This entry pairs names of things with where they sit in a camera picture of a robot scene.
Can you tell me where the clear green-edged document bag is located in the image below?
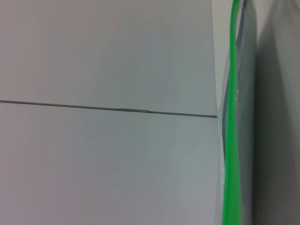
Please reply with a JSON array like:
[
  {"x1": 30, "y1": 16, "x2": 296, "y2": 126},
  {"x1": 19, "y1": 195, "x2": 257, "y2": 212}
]
[{"x1": 217, "y1": 0, "x2": 259, "y2": 225}]

